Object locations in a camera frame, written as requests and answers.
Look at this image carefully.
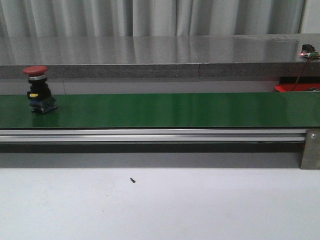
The red mushroom push button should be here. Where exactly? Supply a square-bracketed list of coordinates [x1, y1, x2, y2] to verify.
[23, 65, 57, 114]

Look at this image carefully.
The grey stone shelf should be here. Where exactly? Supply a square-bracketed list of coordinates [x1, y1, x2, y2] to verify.
[0, 33, 320, 79]

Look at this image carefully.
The green conveyor belt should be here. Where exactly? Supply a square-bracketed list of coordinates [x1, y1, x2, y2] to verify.
[0, 91, 320, 129]

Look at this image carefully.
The red plastic bin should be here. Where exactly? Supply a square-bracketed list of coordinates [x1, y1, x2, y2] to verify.
[274, 76, 320, 92]

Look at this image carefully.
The small green circuit board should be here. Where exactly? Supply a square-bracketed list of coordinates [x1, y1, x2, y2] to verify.
[299, 44, 320, 59]

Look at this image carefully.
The grey pleated curtain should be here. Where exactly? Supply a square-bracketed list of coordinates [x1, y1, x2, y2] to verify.
[0, 0, 306, 37]

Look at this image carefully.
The aluminium conveyor frame rail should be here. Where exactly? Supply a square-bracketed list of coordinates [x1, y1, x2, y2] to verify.
[0, 128, 307, 143]

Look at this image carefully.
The thin brown cable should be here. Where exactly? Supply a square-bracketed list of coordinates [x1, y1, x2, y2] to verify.
[290, 56, 312, 93]

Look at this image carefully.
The metal conveyor support bracket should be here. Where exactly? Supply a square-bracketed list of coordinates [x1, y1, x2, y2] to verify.
[300, 128, 320, 170]

